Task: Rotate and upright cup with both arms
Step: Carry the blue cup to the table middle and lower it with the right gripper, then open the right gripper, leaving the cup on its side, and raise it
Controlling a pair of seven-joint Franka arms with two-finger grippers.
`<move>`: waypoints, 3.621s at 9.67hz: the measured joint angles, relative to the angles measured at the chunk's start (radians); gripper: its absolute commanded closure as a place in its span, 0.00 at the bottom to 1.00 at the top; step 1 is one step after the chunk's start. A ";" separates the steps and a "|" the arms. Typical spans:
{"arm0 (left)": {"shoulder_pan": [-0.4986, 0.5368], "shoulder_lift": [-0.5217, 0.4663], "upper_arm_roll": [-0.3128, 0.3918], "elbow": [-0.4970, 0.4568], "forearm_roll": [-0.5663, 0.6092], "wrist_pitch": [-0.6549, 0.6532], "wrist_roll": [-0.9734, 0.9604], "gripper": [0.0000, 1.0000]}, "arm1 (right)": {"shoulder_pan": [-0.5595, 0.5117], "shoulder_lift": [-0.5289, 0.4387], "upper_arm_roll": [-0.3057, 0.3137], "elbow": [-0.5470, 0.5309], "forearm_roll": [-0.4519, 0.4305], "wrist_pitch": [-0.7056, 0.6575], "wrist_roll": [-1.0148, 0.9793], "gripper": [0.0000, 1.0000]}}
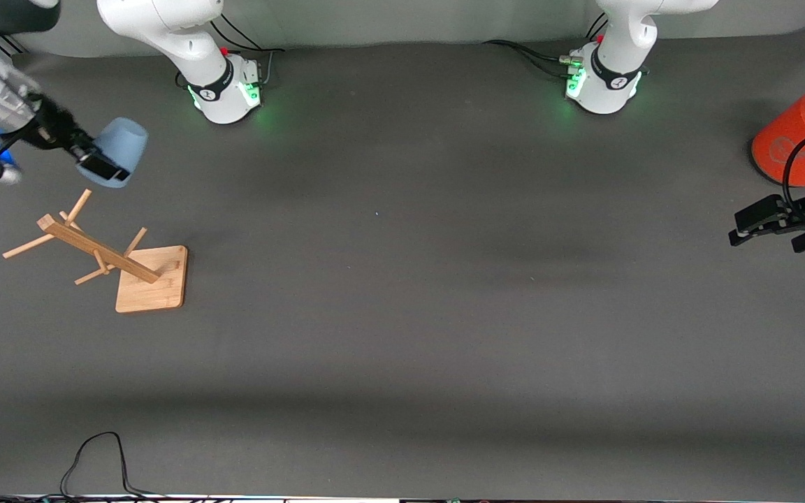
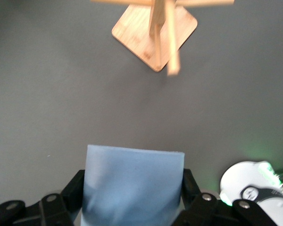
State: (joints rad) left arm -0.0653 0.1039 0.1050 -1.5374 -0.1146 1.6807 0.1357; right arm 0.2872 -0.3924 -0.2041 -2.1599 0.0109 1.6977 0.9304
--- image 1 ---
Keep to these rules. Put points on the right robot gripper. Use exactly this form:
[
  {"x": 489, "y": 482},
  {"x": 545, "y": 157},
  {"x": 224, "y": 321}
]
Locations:
[{"x": 55, "y": 128}]

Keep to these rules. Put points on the light blue plastic cup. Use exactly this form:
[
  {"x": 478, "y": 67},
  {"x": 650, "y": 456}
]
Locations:
[{"x": 123, "y": 140}]

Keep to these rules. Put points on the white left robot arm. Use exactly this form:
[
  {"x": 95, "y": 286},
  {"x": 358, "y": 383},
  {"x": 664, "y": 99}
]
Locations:
[{"x": 619, "y": 70}]

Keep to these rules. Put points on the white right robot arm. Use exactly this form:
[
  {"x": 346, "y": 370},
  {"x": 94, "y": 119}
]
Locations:
[{"x": 165, "y": 28}]

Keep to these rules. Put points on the orange cylindrical can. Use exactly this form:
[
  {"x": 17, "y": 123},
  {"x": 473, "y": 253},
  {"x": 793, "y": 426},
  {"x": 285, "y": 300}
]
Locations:
[{"x": 787, "y": 150}]

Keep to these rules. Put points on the wooden mug tree rack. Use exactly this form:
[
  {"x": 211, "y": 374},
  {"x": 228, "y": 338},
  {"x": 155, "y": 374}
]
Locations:
[{"x": 151, "y": 283}]

